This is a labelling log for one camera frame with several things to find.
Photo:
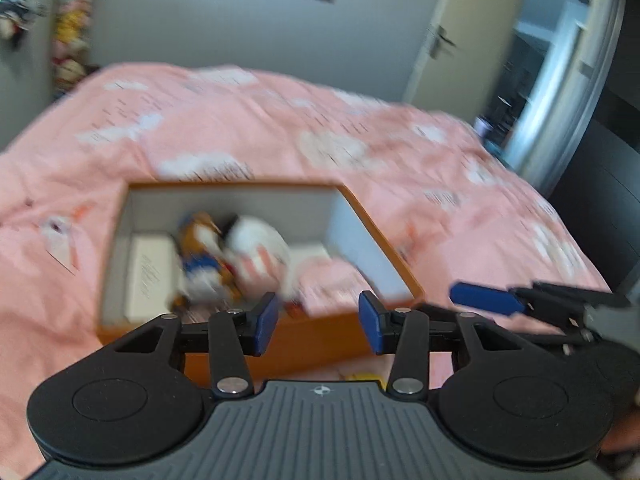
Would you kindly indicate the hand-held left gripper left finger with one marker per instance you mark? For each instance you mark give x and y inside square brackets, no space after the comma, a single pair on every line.
[267,322]

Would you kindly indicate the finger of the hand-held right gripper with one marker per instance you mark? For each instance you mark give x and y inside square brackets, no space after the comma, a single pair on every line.
[485,299]
[555,340]

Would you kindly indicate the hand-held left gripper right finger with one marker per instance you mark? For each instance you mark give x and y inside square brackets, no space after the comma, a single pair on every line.
[371,322]

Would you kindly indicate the orange cardboard box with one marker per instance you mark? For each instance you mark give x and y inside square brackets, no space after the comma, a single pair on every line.
[310,340]

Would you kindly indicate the white plush toy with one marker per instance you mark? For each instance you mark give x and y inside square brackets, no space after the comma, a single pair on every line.
[255,250]

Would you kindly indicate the brown plush toy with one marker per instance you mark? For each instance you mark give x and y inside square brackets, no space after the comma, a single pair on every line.
[200,250]

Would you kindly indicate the white box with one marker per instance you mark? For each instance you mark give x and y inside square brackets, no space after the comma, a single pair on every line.
[150,280]

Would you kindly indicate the pink packet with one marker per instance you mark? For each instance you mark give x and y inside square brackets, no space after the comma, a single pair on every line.
[340,285]

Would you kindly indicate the small yellow item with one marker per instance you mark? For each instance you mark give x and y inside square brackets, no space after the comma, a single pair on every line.
[365,377]

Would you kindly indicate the black wardrobe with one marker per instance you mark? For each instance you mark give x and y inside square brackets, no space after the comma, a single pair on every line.
[620,170]

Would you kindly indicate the pink printed blanket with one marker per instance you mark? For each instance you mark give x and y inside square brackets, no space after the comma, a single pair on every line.
[250,125]

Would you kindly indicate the cream door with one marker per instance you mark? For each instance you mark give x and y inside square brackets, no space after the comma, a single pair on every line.
[465,25]

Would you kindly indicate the hanging column of plush toys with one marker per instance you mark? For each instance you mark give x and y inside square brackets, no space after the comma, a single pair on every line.
[70,35]

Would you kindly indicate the hanging bundle of clothes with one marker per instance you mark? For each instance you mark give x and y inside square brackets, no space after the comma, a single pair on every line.
[17,15]

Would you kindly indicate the silver sliding door frame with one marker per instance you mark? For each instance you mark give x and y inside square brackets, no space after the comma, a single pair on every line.
[570,85]

